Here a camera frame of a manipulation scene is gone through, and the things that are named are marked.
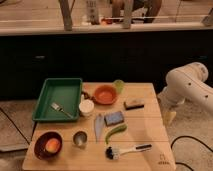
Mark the black tan whiteboard eraser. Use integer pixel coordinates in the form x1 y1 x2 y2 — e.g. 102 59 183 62
124 99 144 110

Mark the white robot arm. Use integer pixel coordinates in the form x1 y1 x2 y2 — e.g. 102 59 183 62
157 62 213 126

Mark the small green plastic cup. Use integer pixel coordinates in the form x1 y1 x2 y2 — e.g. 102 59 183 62
113 79 124 94

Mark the small metal cup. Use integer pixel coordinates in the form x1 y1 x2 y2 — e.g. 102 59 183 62
73 131 87 148

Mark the green chili pepper toy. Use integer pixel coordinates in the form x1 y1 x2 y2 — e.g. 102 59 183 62
105 124 127 144

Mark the blue sponge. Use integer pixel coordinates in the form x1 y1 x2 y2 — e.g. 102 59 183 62
104 111 124 126

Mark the black white dish brush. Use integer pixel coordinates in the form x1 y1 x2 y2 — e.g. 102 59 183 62
105 144 152 160

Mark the orange plastic bowl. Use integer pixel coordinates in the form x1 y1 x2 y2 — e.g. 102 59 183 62
93 85 117 105

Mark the grey toy knife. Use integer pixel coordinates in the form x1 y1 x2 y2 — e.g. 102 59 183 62
94 114 104 141

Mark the dark cabinet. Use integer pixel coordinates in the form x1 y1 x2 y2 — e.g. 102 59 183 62
0 30 213 100

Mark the white round container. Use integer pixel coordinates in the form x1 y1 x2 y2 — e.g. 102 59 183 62
79 99 94 117

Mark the green plastic tray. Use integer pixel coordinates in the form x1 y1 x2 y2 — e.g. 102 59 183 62
32 78 82 122

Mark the silver metal fork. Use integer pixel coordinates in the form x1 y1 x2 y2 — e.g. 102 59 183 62
51 103 72 118

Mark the orange toy fruit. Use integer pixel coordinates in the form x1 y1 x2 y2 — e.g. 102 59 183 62
45 138 60 153

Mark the dark red bowl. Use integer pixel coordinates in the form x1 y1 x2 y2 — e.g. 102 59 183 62
34 131 62 160

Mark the black floor cable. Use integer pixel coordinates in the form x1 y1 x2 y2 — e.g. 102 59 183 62
170 134 213 171

